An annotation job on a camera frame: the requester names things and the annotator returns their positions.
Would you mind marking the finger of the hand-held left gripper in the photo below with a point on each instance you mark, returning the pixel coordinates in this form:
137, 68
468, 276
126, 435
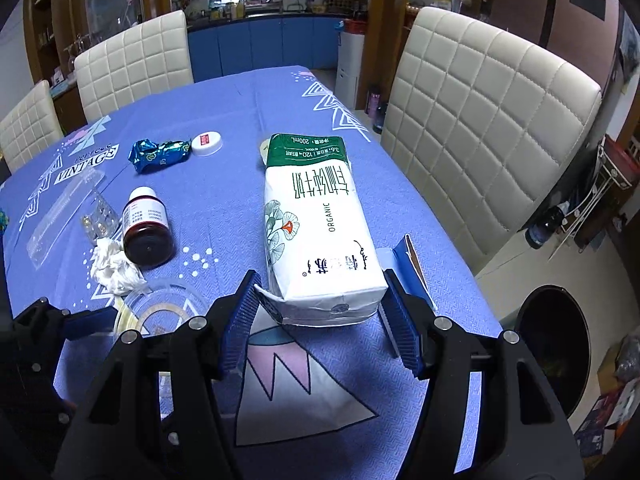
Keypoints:
90, 323

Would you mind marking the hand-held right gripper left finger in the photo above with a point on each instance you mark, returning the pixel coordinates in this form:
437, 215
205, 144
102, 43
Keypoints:
240, 320

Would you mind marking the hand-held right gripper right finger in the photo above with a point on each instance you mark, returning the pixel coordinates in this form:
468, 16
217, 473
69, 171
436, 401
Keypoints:
400, 325

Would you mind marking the white green milk carton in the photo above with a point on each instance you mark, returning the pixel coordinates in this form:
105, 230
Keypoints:
320, 220

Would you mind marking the black round trash bin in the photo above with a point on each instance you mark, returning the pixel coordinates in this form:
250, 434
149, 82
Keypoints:
555, 340

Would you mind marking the small blue cardboard box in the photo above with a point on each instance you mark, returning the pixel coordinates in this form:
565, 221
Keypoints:
407, 265

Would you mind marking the crumpled white tissue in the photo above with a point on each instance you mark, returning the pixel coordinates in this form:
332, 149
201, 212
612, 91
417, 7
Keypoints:
115, 267

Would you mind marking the brown medicine bottle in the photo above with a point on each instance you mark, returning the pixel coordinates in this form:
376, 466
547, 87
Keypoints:
147, 240

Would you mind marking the clear plastic tray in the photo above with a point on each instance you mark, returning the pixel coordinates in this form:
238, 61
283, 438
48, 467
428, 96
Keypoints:
60, 215

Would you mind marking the teal patterned item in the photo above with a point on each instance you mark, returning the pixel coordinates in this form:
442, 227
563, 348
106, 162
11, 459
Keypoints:
3, 221

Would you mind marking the dark glass floor bottle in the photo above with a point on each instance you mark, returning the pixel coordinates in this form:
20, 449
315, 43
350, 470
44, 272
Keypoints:
545, 227

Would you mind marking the white bottle cap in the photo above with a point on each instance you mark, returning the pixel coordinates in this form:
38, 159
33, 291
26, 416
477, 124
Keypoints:
206, 143

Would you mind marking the blue foil candy wrapper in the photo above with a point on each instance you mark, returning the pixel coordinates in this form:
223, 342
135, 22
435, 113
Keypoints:
157, 156

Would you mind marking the cream quilted leather chair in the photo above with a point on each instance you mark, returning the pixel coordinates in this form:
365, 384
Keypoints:
27, 127
480, 125
132, 65

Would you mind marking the blue printed tablecloth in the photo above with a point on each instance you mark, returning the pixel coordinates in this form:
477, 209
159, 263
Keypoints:
210, 110

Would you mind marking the brown cardboard box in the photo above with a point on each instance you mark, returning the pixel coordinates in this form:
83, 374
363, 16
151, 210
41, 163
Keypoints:
612, 365

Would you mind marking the colourful printed box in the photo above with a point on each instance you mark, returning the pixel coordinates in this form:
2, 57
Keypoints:
597, 425

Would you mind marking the purple thermos bottle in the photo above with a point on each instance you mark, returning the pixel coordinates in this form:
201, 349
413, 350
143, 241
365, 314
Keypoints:
373, 100

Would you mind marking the white floor appliance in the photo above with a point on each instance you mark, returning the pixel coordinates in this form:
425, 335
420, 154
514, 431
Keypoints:
348, 67

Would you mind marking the red basin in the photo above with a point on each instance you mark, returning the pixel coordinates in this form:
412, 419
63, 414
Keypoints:
620, 160

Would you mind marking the blue kitchen cabinets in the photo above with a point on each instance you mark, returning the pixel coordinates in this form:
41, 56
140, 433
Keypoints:
260, 42

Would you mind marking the wooden display cabinet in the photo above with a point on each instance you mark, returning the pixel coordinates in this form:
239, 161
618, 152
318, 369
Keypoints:
65, 5

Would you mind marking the brown refrigerator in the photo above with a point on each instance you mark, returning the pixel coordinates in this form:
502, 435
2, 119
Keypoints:
565, 20

